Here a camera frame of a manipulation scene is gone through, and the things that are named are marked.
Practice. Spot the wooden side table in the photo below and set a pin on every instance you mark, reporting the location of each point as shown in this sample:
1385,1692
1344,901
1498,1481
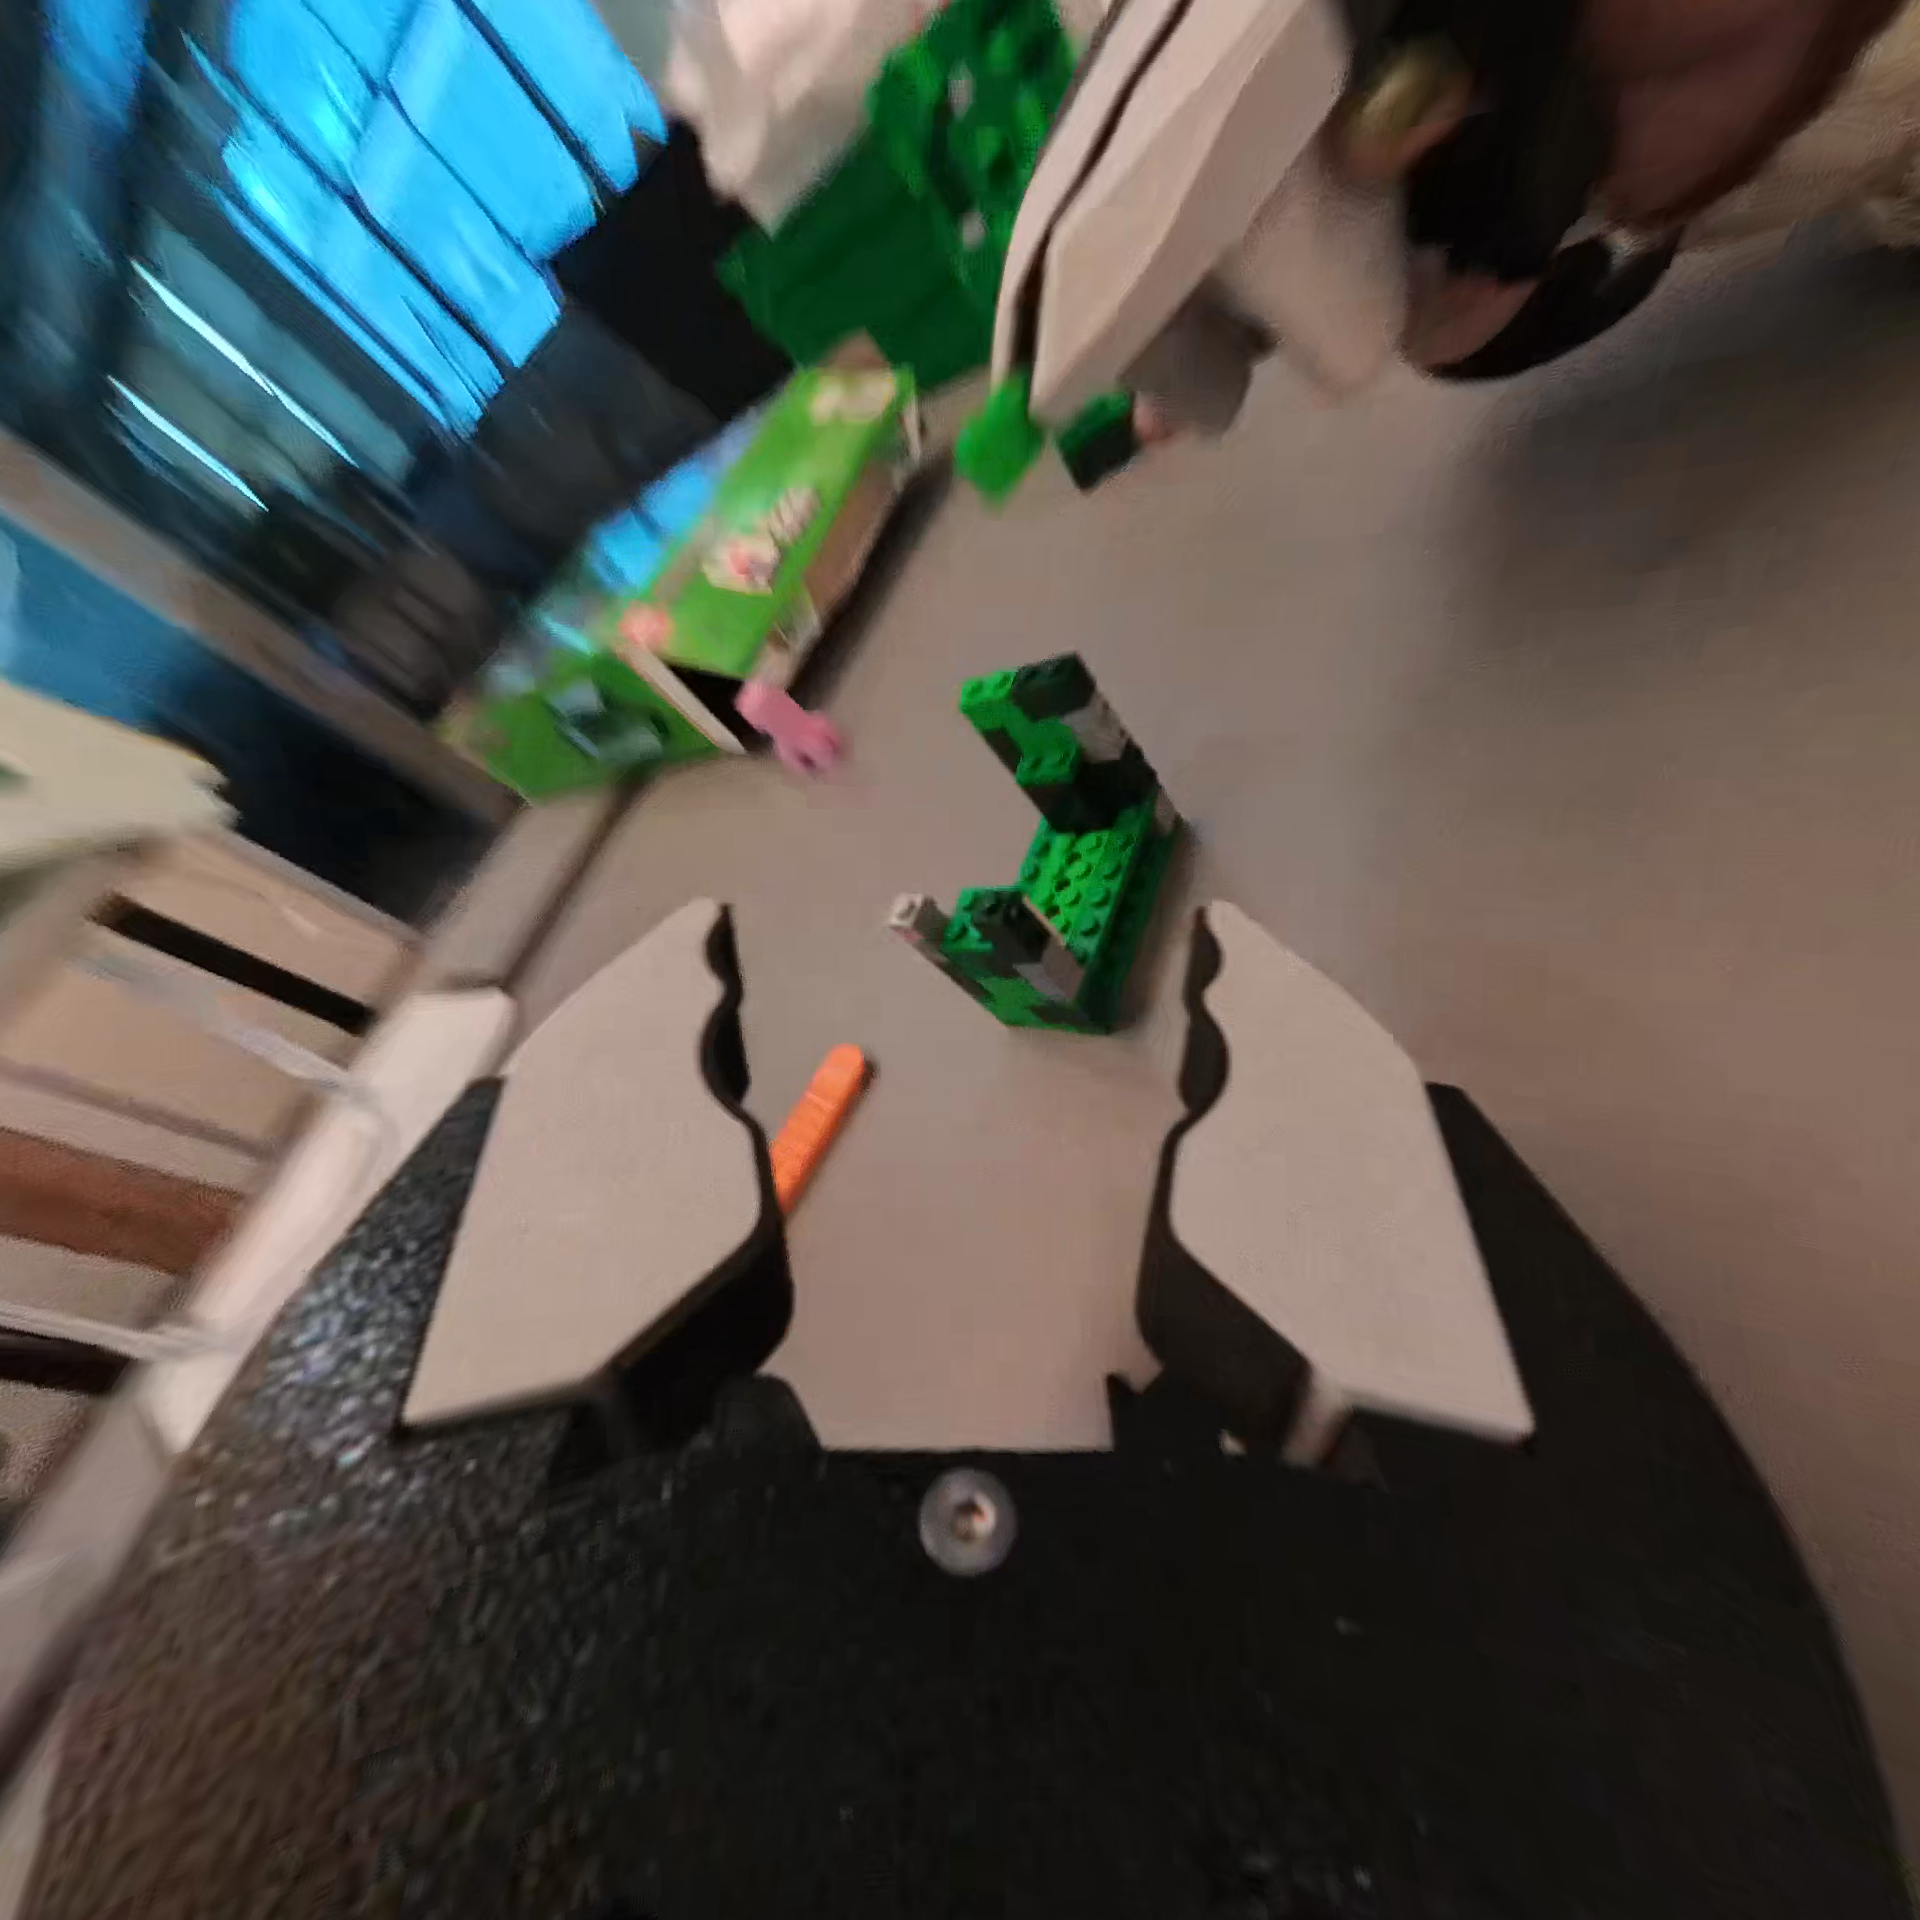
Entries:
89,1200

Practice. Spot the orange brick separator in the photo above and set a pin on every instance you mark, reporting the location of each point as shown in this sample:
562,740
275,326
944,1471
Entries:
818,1126

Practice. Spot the green and grey lego build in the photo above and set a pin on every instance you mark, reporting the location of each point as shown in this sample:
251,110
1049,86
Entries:
1080,885

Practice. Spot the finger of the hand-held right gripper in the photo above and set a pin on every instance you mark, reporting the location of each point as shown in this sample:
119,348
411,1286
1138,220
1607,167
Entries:
1072,149
1201,149

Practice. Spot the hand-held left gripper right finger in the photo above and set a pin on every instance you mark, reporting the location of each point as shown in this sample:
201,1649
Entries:
1335,1214

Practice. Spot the pink lego pig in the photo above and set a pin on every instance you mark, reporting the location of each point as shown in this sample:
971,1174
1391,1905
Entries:
786,728

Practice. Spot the dark green lego brick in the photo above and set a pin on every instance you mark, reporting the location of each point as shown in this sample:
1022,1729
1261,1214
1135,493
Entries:
1097,438

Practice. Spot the green lego set box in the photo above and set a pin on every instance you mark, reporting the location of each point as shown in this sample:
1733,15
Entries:
721,586

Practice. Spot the bright green lego brick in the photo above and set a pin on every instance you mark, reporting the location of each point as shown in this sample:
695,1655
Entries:
998,436

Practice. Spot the person's right hand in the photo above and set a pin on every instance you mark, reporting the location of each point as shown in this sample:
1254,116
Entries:
1695,89

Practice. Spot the person's right forearm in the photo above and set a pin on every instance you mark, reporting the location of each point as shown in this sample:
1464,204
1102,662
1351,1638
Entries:
1845,188

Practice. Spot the white crumpled paper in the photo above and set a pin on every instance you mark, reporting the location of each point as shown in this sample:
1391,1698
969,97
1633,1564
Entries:
779,77

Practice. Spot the large green creeper lego model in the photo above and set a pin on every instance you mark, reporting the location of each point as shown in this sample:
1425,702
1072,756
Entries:
931,196

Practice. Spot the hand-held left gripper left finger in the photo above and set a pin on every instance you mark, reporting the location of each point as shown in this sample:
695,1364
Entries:
600,1200

